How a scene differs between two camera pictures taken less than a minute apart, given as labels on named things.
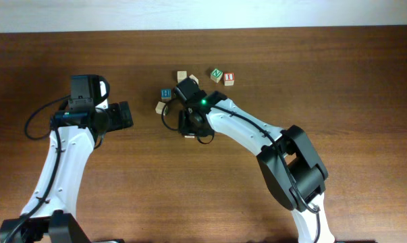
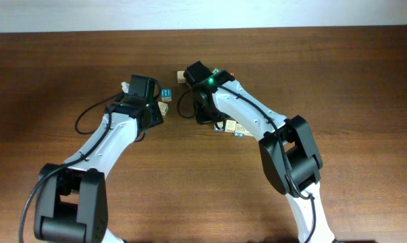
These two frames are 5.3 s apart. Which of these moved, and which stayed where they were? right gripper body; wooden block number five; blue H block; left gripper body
Moved: left gripper body; right gripper body
Stayed: blue H block; wooden block number five
